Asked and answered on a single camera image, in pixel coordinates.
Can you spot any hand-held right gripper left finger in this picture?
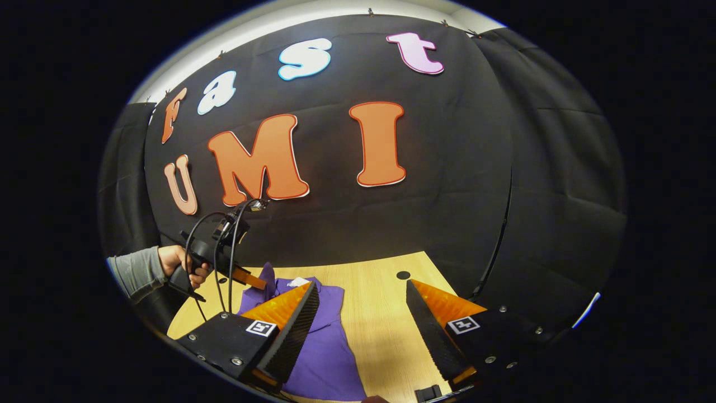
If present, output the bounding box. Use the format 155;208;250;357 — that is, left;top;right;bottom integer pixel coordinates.
175;281;321;390

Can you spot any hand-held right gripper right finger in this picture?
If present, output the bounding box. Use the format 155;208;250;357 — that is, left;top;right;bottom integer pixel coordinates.
405;279;561;390

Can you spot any purple shirt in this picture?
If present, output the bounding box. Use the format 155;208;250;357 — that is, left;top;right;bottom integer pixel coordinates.
238;262;367;402

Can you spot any row of small cloth clips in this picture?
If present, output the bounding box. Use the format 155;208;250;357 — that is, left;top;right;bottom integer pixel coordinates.
144;8;482;104

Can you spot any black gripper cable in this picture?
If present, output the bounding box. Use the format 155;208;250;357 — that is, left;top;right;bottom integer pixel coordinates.
183;212;230;269
227;201;252;314

